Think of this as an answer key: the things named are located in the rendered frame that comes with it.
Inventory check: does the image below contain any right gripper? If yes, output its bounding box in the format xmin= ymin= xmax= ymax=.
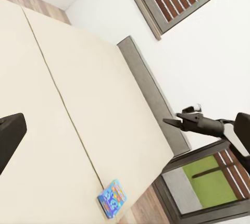
xmin=163 ymin=113 xmax=216 ymax=135

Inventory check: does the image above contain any board game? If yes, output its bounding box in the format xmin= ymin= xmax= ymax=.
xmin=98 ymin=179 xmax=128 ymax=219

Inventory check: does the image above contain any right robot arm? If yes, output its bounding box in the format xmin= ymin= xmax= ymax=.
xmin=163 ymin=103 xmax=250 ymax=175

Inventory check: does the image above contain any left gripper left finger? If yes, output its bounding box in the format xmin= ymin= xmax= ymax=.
xmin=0 ymin=113 xmax=27 ymax=175

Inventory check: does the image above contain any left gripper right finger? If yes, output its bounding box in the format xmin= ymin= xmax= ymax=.
xmin=233 ymin=113 xmax=250 ymax=154

